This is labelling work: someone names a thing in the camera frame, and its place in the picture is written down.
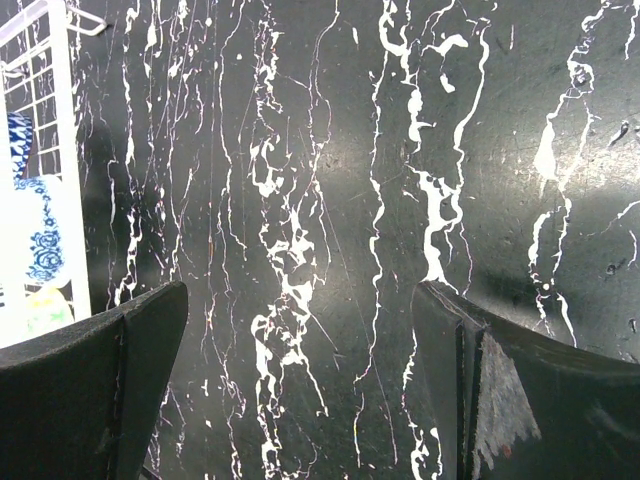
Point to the blue patterned bowl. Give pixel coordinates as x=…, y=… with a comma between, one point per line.
x=40, y=238

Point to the white wire dish rack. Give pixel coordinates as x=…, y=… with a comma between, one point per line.
x=36, y=80

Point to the white floral bowl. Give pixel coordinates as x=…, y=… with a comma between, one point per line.
x=47, y=310

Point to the red patterned bowl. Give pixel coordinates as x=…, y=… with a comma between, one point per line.
x=21, y=135

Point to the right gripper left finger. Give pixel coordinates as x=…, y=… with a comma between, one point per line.
x=81, y=402

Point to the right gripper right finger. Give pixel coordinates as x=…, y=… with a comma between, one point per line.
x=510, y=403

